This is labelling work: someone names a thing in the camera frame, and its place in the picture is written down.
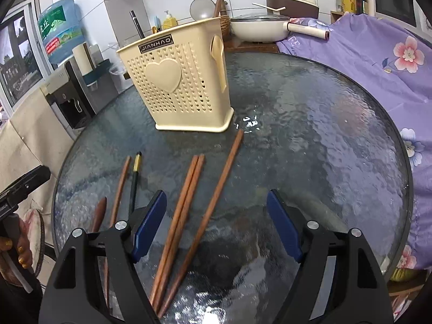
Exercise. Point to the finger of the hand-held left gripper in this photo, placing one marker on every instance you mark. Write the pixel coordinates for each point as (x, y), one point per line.
(35, 176)

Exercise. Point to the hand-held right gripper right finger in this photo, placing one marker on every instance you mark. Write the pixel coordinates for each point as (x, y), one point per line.
(283, 226)

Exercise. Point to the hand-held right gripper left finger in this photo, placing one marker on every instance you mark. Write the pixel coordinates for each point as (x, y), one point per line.
(150, 222)

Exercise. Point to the black gold-tipped chopstick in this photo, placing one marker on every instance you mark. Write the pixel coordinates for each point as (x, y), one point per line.
(134, 189)

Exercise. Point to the beige perforated utensil holder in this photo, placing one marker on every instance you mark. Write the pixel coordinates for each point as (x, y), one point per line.
(189, 108)

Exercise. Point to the person's left hand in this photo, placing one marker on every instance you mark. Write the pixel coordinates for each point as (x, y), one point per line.
(26, 249)

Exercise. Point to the round printed cushion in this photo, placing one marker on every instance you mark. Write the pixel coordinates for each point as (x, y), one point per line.
(35, 233)

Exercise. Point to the beige cloth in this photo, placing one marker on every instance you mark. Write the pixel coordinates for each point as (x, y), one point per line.
(30, 135)

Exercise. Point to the grey water dispenser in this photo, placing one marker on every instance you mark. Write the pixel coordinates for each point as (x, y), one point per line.
(67, 108)

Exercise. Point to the teal cup holder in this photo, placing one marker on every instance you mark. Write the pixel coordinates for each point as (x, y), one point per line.
(98, 71)

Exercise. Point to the window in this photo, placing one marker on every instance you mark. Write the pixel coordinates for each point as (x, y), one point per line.
(17, 50)

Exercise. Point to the white paper cup sleeve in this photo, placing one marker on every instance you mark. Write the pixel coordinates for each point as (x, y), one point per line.
(82, 57)

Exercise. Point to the yellow-green bag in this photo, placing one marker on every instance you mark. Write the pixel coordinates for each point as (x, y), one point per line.
(403, 274)

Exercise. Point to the blue water jug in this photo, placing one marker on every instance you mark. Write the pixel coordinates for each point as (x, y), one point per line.
(60, 20)

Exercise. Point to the purple floral sheet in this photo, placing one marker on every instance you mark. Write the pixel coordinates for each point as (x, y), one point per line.
(371, 84)

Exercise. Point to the wooden counter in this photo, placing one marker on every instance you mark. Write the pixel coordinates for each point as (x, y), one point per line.
(236, 45)

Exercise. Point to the light blue toothbrush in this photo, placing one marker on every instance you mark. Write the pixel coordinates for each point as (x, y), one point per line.
(156, 24)

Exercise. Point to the white pan with glass lid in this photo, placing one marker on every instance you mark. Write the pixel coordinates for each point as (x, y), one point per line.
(256, 33)

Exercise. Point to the white lint roller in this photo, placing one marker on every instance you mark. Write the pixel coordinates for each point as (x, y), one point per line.
(307, 29)

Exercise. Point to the yellow soap bottle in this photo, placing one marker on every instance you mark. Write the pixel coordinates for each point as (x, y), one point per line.
(169, 21)

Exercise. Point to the small wooden rack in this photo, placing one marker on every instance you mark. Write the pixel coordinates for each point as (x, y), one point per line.
(336, 17)

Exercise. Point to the brown and white rice cooker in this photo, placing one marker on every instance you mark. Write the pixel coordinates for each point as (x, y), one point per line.
(297, 6)

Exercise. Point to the white rice scoop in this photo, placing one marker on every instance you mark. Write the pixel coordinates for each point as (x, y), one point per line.
(268, 6)

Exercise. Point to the small white bottle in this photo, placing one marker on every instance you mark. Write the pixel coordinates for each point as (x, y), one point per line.
(339, 5)

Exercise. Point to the white microwave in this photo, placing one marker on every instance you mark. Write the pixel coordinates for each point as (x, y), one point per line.
(396, 1)

